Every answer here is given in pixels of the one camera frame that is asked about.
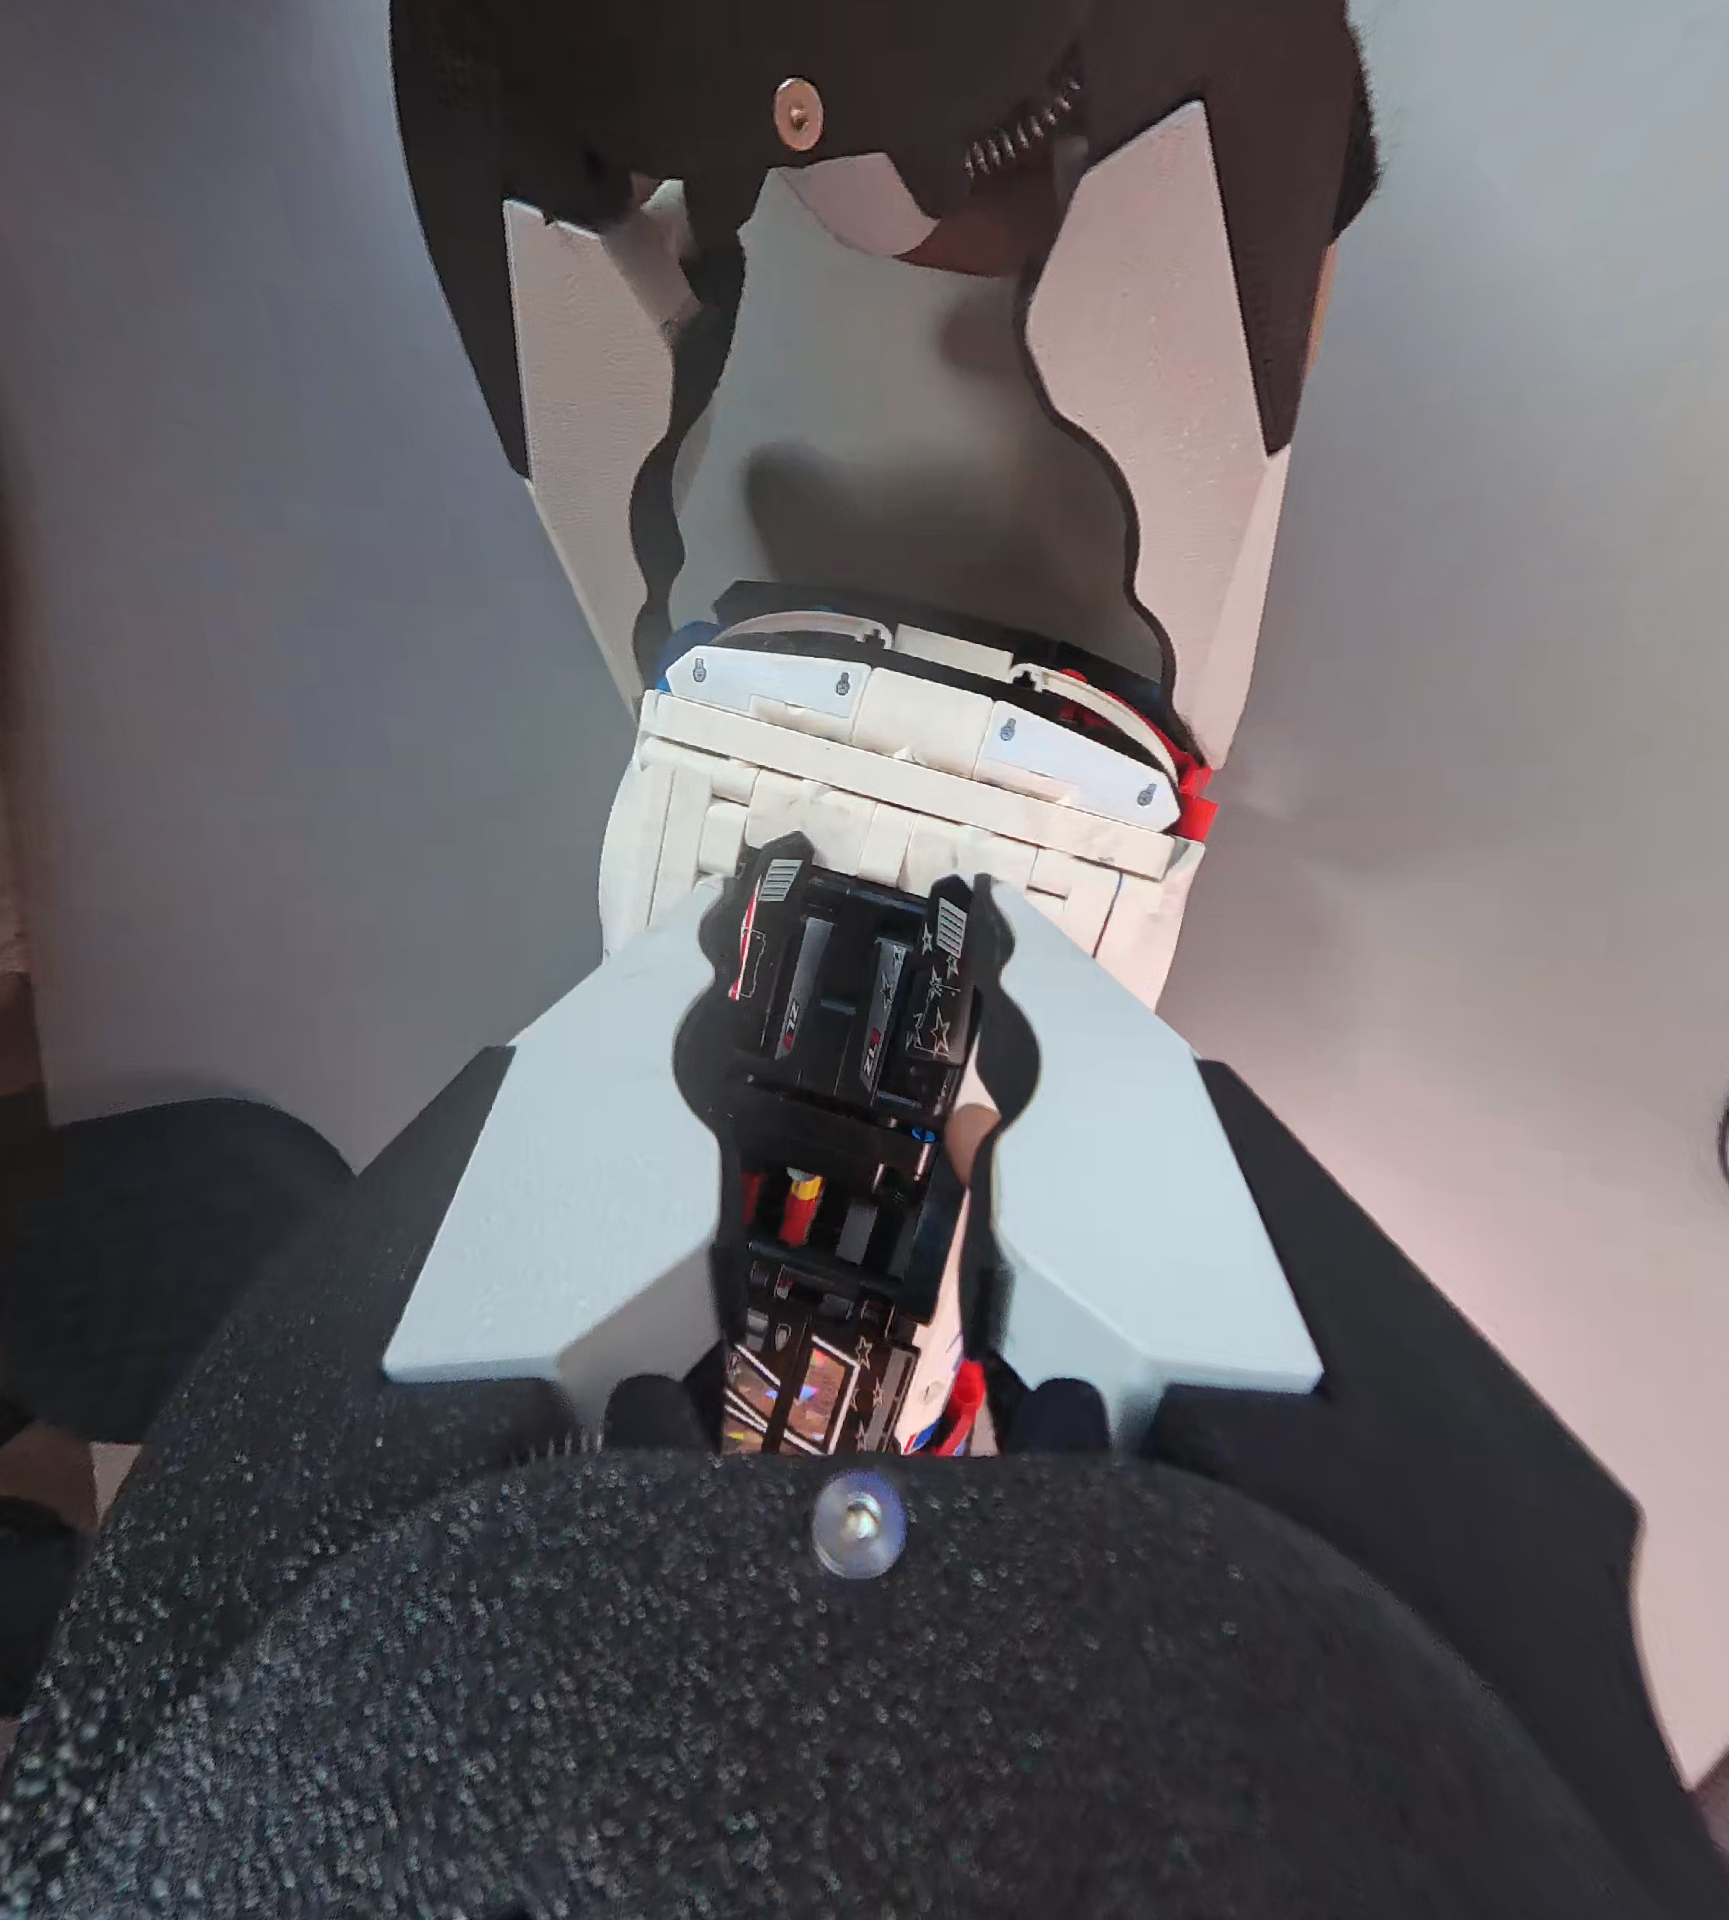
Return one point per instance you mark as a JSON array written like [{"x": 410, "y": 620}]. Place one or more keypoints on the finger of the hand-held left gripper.
[
  {"x": 578, "y": 420},
  {"x": 1179, "y": 420}
]

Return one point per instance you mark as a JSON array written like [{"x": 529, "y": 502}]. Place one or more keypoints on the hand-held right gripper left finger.
[{"x": 549, "y": 1200}]

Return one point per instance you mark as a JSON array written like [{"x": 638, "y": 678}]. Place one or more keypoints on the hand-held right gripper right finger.
[{"x": 1150, "y": 1200}]

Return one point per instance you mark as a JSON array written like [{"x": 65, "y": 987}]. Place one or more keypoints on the toy brick race car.
[{"x": 880, "y": 780}]

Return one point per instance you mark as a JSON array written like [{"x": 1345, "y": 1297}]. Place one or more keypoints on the grey desk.
[{"x": 1480, "y": 675}]

